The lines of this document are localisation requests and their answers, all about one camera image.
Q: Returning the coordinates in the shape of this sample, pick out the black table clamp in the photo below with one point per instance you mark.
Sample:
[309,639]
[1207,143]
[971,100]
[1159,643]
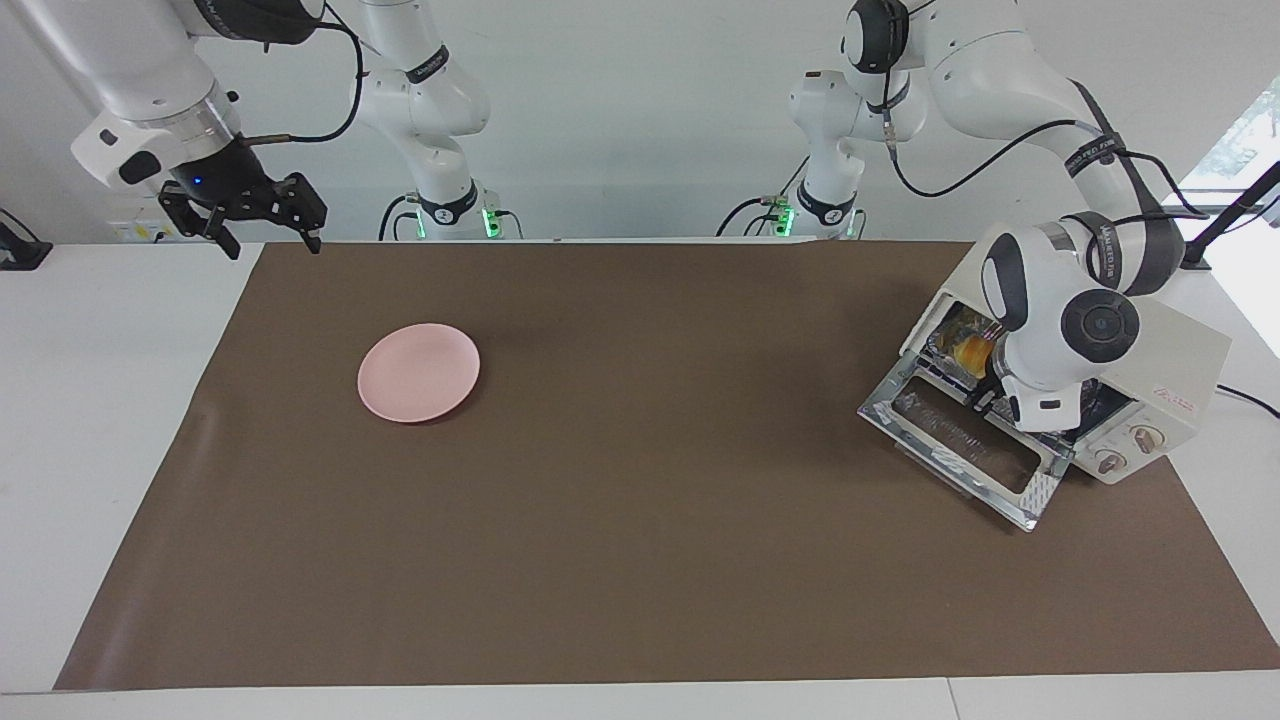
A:
[20,250]

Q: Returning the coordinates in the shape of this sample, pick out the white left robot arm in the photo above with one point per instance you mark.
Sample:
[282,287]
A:
[1000,60]

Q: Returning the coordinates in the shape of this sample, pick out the yellow sliced bread loaf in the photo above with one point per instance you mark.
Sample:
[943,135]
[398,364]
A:
[968,352]

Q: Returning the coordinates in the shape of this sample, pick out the glass oven door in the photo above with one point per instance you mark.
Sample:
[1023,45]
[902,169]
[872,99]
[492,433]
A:
[1040,497]

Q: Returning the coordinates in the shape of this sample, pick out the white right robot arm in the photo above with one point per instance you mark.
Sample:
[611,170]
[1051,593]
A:
[150,60]

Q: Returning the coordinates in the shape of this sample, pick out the black camera stand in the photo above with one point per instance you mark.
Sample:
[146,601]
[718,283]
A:
[1230,215]

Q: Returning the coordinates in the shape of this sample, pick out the beige oven knob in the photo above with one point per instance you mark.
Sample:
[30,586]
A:
[1147,438]
[1110,462]

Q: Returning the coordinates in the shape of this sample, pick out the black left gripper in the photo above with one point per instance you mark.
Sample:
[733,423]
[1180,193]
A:
[998,365]

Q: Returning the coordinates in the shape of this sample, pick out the pink round plate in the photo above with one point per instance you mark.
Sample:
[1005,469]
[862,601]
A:
[420,372]

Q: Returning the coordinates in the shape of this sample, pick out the brown table mat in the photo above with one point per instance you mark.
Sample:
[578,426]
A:
[700,500]

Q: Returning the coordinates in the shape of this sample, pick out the cream toaster oven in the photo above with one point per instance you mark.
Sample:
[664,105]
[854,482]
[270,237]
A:
[1190,350]

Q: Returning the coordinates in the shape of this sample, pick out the bright window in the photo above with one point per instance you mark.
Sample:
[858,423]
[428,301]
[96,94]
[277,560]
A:
[1235,150]

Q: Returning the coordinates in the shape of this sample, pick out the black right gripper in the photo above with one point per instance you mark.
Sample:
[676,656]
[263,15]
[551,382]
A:
[225,175]

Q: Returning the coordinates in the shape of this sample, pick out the white wall socket box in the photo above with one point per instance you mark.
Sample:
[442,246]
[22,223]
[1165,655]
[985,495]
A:
[135,228]

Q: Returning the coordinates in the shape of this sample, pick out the aluminium foil tray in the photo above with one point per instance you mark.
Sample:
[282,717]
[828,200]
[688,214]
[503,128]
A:
[942,345]

